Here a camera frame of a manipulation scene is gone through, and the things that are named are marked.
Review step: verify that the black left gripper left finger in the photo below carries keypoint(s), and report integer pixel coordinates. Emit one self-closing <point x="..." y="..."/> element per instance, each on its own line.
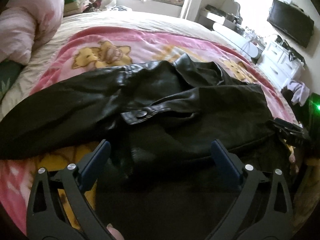
<point x="46" y="217"/>

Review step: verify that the lilac cloth on chair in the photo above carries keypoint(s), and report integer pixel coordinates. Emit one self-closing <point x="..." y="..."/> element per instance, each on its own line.
<point x="300" y="92"/>

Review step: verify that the beige bed sheet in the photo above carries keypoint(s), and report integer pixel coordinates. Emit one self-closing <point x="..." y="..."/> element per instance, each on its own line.
<point x="130" y="21"/>

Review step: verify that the pink quilted duvet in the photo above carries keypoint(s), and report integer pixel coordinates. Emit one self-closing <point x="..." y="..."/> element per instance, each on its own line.
<point x="26" y="25"/>

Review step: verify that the black leather jacket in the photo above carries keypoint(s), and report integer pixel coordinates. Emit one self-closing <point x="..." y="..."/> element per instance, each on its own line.
<point x="160" y="118"/>

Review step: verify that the black wall television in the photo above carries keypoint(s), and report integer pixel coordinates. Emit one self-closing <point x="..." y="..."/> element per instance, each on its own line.
<point x="291" y="21"/>

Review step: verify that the white drawer cabinet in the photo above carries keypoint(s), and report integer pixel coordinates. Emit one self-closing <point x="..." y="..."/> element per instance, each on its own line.
<point x="276" y="65"/>

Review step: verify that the green leaf pattern pillow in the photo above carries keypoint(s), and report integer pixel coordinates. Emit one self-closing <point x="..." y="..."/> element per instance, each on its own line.
<point x="9" y="72"/>

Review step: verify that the folded clothes pile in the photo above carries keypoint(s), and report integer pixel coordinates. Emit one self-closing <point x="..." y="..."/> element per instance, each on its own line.
<point x="74" y="7"/>

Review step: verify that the pink cartoon bear blanket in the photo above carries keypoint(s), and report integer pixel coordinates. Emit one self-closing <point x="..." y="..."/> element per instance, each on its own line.
<point x="116" y="133"/>

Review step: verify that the white rounded dressing table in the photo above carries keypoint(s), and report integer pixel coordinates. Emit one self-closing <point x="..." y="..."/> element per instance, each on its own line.
<point x="233" y="34"/>

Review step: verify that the operator thumb left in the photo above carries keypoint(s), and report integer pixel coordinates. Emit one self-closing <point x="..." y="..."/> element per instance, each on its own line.
<point x="114" y="232"/>

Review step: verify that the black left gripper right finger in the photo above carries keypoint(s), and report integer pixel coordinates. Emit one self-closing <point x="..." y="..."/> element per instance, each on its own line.
<point x="263" y="208"/>

